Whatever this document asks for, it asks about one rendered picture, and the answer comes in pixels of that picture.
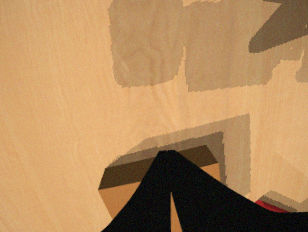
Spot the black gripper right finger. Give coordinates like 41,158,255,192
167,151,308,232

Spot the red bar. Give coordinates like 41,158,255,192
255,200,288,213

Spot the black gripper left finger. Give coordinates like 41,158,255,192
100,151,171,232

